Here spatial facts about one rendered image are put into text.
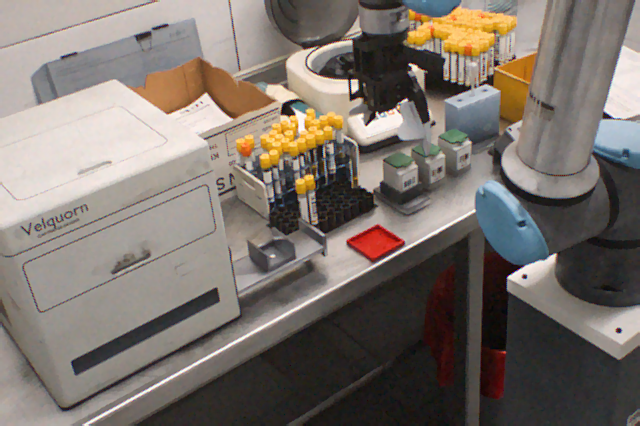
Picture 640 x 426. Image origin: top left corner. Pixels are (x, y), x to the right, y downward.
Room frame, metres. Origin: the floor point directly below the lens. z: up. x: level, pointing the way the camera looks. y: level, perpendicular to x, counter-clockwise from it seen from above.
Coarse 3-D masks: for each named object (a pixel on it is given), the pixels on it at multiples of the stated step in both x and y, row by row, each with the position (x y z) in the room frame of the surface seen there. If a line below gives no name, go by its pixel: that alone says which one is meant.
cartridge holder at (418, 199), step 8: (384, 184) 1.21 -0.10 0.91; (416, 184) 1.20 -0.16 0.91; (376, 192) 1.22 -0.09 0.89; (384, 192) 1.21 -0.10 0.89; (392, 192) 1.19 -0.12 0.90; (400, 192) 1.18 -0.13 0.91; (408, 192) 1.18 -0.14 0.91; (416, 192) 1.19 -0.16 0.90; (384, 200) 1.21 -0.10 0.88; (392, 200) 1.19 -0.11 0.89; (400, 200) 1.18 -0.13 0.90; (408, 200) 1.18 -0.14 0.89; (416, 200) 1.18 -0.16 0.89; (424, 200) 1.18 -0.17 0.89; (400, 208) 1.17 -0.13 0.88; (408, 208) 1.16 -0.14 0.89; (416, 208) 1.17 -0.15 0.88
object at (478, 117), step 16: (464, 96) 1.38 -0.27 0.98; (480, 96) 1.38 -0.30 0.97; (496, 96) 1.39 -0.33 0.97; (448, 112) 1.37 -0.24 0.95; (464, 112) 1.35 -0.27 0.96; (480, 112) 1.37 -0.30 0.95; (496, 112) 1.39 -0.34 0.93; (448, 128) 1.37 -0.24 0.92; (464, 128) 1.35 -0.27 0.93; (480, 128) 1.37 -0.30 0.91; (496, 128) 1.39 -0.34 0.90; (480, 144) 1.36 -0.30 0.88
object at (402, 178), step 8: (384, 168) 1.21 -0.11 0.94; (392, 168) 1.20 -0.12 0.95; (400, 168) 1.19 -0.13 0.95; (408, 168) 1.20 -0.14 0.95; (416, 168) 1.20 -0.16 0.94; (384, 176) 1.22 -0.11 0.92; (392, 176) 1.20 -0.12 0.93; (400, 176) 1.18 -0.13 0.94; (408, 176) 1.19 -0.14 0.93; (416, 176) 1.20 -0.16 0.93; (392, 184) 1.20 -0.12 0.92; (400, 184) 1.18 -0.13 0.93; (408, 184) 1.19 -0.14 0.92
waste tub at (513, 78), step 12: (516, 60) 1.52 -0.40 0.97; (528, 60) 1.54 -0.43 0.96; (504, 72) 1.47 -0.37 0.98; (516, 72) 1.52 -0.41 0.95; (528, 72) 1.54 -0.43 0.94; (504, 84) 1.47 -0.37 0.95; (516, 84) 1.44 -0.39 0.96; (528, 84) 1.41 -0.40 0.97; (504, 96) 1.47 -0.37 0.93; (516, 96) 1.44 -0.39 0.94; (504, 108) 1.46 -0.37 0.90; (516, 108) 1.44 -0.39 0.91; (516, 120) 1.43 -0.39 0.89
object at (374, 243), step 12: (372, 228) 1.12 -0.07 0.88; (384, 228) 1.12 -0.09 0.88; (348, 240) 1.09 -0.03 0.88; (360, 240) 1.10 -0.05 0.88; (372, 240) 1.10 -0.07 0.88; (384, 240) 1.09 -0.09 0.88; (396, 240) 1.09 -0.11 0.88; (360, 252) 1.07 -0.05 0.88; (372, 252) 1.06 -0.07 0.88; (384, 252) 1.05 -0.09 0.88
